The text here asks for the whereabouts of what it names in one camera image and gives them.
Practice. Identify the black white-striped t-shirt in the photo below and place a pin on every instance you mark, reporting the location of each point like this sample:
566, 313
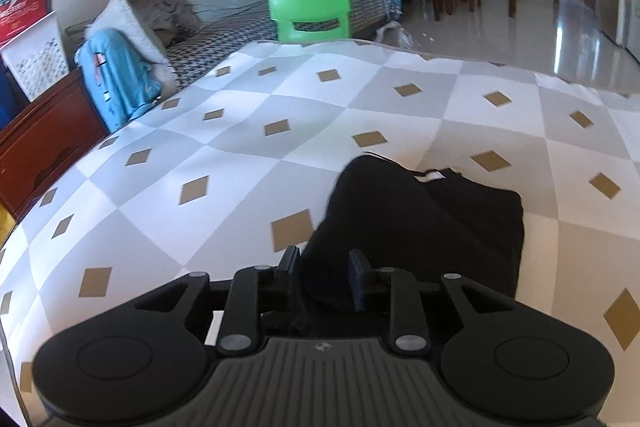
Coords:
425, 227

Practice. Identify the blue printed garment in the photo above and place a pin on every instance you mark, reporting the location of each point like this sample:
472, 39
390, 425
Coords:
117, 77

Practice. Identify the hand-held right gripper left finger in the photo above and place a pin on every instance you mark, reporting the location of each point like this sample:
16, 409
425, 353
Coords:
290, 272

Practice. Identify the white pillow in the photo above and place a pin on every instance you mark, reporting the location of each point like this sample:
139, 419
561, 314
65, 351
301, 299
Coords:
130, 27

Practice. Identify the houndstooth sofa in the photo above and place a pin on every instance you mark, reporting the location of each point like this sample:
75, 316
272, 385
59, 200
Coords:
230, 32

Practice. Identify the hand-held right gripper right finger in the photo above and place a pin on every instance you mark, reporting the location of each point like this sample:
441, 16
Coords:
357, 277

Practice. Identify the grey crumpled cloth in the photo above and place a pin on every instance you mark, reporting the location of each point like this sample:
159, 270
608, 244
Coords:
165, 14

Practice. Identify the red-brown wooden cabinet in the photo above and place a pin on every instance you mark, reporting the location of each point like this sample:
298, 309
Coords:
45, 142

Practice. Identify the red white wall calendar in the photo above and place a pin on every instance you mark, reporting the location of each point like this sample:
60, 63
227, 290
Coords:
35, 57

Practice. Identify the grey white checkered tablecloth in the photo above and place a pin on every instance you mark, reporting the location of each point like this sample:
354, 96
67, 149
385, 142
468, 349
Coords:
200, 157

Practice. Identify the clear plastic bag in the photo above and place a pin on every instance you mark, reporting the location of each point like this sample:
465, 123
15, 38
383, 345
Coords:
397, 34

